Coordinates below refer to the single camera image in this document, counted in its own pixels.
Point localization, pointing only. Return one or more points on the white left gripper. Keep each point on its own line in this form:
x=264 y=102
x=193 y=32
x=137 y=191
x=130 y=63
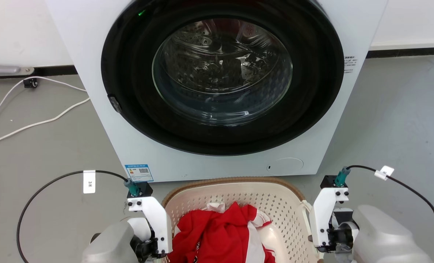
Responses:
x=158 y=223

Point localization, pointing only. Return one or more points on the grey metal floor bracket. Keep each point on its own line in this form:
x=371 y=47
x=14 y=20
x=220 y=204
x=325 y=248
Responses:
x=1 y=68

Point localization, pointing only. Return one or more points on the beige perforated laundry basket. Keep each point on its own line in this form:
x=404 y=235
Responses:
x=261 y=199

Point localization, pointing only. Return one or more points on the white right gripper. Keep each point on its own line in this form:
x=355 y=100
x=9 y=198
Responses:
x=321 y=219

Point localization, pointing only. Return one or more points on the blue energy label sticker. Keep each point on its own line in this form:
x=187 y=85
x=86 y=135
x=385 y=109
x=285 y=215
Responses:
x=139 y=173

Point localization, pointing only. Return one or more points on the round white filter cover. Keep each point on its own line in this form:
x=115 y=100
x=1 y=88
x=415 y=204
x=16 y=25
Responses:
x=285 y=166

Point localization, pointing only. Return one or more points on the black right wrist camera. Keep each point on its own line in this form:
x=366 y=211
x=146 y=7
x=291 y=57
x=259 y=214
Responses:
x=328 y=182

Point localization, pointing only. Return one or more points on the white text sticker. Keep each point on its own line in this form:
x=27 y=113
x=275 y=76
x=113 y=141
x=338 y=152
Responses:
x=350 y=64

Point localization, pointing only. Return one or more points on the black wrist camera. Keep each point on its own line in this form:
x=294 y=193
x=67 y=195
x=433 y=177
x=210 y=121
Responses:
x=144 y=189
x=328 y=182

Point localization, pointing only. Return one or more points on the round black washing machine door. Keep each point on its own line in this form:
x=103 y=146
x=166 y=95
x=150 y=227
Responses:
x=129 y=73

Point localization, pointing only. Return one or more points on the white front-load washing machine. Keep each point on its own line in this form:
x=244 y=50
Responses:
x=103 y=138

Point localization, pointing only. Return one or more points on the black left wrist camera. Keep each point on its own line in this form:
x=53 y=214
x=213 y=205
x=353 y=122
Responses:
x=144 y=189

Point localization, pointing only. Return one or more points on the red and white garment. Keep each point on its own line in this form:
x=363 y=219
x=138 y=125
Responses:
x=220 y=233

